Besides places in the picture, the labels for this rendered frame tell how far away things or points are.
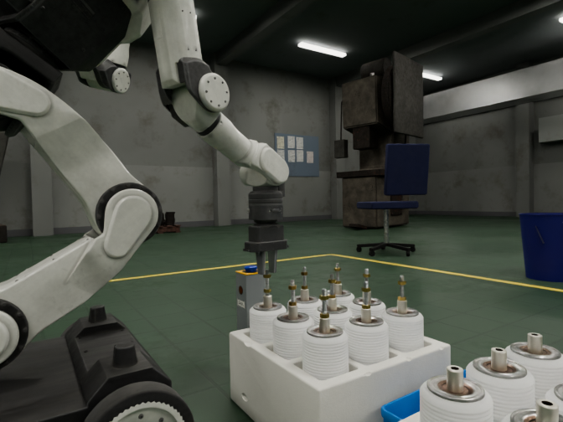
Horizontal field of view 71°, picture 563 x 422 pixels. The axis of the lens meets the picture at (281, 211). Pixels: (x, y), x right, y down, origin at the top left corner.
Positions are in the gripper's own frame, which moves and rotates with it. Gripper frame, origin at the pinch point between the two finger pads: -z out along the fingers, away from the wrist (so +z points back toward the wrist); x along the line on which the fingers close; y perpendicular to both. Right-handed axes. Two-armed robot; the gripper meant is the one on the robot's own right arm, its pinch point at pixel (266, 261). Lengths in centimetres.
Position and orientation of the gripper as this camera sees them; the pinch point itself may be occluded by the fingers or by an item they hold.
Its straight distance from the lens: 101.9
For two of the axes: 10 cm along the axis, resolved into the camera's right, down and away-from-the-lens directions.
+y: -6.4, -0.1, 7.7
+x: 7.7, -0.3, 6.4
